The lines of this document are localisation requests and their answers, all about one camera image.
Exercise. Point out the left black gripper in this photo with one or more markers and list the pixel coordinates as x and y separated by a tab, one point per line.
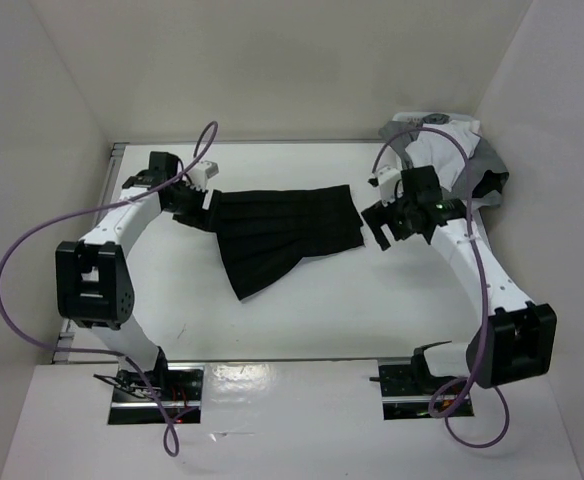
200	195

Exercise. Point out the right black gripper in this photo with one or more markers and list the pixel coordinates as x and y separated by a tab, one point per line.
379	215

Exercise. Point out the black pleated skirt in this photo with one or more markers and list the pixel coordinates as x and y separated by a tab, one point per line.
263	234

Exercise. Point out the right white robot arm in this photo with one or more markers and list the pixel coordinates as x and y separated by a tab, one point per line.
515	336

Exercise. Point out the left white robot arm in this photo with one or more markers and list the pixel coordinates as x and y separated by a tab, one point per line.
94	286

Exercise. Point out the white laundry basket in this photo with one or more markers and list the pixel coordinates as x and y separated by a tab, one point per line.
472	202

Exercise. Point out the grey garment in basket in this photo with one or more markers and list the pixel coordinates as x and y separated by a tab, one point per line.
487	165

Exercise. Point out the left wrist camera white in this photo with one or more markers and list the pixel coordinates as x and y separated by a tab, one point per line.
199	175

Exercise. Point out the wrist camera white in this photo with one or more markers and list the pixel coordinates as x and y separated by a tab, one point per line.
387	180
199	175

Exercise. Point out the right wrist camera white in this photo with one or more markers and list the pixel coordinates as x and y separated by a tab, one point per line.
387	180

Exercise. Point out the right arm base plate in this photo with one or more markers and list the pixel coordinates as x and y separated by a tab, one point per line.
404	394

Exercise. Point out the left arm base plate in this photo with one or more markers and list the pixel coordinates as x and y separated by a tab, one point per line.
180	395

